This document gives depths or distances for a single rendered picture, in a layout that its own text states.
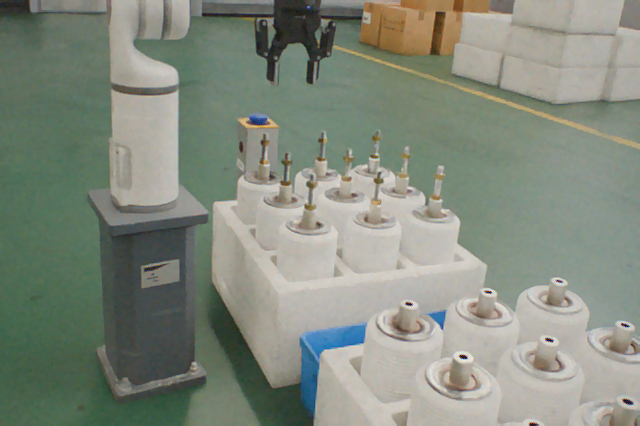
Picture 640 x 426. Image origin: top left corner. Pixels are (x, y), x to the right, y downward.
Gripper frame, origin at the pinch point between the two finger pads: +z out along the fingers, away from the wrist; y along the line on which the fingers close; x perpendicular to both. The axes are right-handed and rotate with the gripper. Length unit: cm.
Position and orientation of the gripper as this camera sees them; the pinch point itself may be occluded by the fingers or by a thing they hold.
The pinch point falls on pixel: (292, 76)
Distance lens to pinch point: 114.5
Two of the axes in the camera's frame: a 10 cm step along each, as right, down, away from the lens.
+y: 8.7, -1.2, 4.7
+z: -0.8, 9.2, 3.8
